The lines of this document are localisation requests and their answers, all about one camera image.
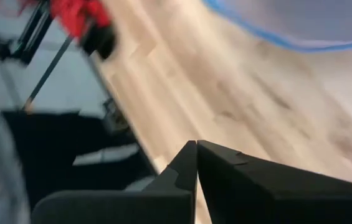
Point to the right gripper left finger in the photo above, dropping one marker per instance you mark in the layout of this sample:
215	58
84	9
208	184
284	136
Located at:
116	207

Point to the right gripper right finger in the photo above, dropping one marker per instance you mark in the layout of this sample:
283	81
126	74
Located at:
272	193

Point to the black equipment case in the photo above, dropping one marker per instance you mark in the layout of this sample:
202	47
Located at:
54	149

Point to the red and black work glove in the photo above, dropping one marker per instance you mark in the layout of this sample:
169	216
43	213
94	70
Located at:
76	15

